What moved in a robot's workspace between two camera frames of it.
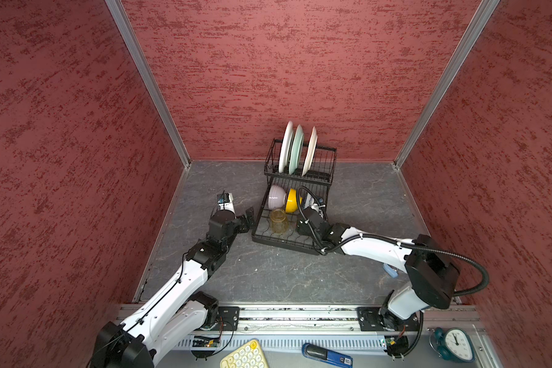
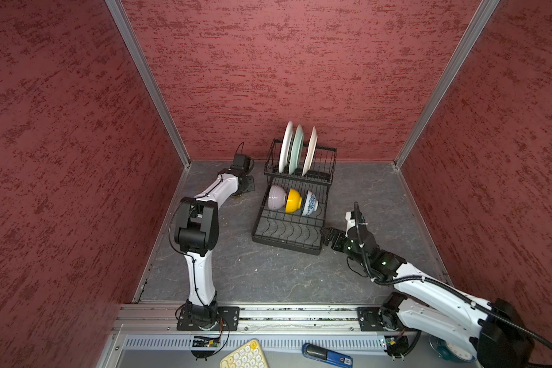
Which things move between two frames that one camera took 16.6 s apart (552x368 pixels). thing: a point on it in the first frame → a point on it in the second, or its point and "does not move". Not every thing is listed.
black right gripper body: [303, 231] → [343, 244]
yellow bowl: [292, 205] does not move
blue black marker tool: [321, 353] does not move
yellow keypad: [250, 355] does not move
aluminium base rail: [324, 318] does not move
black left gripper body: [237, 225] → [248, 185]
